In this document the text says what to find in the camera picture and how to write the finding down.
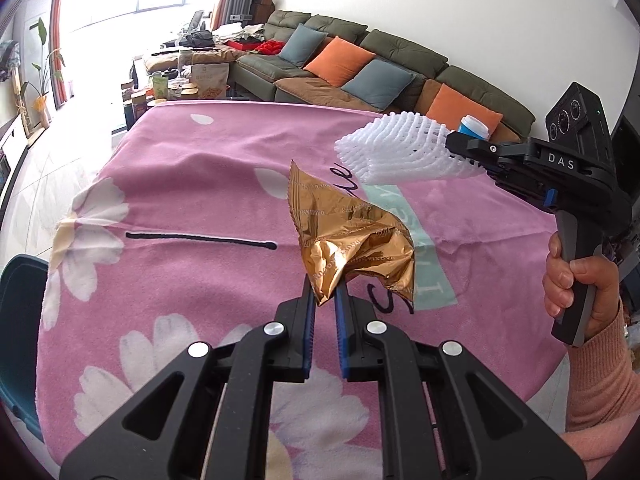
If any gold foil snack bag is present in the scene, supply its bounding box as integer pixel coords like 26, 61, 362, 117
288, 164, 416, 306

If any white foam fruit net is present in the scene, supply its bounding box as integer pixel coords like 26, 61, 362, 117
334, 112, 484, 185

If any teal trash bin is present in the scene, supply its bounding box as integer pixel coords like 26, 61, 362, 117
0, 254, 48, 441

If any person right hand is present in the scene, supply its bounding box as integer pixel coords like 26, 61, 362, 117
542, 233, 620, 339

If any blue white lidded cup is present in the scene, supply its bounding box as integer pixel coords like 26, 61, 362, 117
458, 115, 490, 140

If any orange cushion near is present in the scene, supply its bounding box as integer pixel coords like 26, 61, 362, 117
426, 84, 503, 134

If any orange cushion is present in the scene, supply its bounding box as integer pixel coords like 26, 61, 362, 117
304, 37, 376, 87
426, 84, 503, 134

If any pink floral tablecloth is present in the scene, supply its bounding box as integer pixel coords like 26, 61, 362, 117
36, 102, 564, 462

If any blue-grey cushion near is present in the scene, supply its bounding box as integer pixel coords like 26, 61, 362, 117
341, 58, 414, 110

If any blue-grey cushion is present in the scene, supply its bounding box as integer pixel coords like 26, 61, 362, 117
341, 58, 414, 110
278, 24, 326, 68

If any orange cushion far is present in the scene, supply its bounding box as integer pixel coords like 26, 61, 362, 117
304, 37, 376, 87

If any brown paper bag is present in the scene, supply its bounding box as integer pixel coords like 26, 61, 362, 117
190, 63, 229, 100

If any dark green sectional sofa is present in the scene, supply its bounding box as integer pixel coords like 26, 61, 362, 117
230, 11, 535, 141

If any cluttered glass coffee table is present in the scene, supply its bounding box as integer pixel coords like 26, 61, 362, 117
111, 58, 232, 136

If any brown ottoman with clutter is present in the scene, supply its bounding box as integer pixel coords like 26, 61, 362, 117
143, 44, 246, 74

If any blue-grey cushion far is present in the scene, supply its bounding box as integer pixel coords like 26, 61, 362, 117
278, 24, 326, 68

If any tall green potted plant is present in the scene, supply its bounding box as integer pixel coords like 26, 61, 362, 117
20, 18, 65, 130

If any black white tv cabinet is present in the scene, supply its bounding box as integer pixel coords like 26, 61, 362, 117
0, 117, 29, 222

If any left orange grey curtain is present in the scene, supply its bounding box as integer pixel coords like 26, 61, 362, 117
49, 0, 67, 110

